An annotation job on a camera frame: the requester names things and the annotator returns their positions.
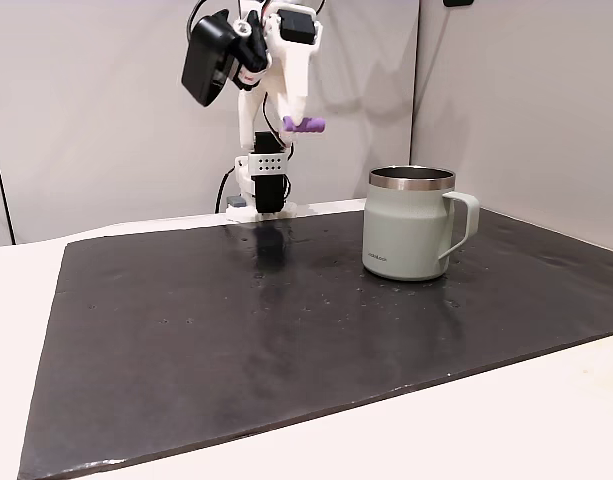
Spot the purple ribbed pen grip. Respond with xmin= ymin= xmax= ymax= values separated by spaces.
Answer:
xmin=281 ymin=115 xmax=327 ymax=136

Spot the pale green steel-rimmed mug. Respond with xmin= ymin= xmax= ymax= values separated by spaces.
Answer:
xmin=361 ymin=164 xmax=482 ymax=283

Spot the large black table mat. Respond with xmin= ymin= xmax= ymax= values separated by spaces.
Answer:
xmin=17 ymin=206 xmax=613 ymax=480

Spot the black camera box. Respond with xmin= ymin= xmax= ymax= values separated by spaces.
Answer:
xmin=179 ymin=9 xmax=239 ymax=108

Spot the black camera cable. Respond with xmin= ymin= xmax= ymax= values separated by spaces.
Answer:
xmin=187 ymin=0 xmax=209 ymax=34

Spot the black power cable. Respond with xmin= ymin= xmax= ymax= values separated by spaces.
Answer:
xmin=214 ymin=167 xmax=236 ymax=215

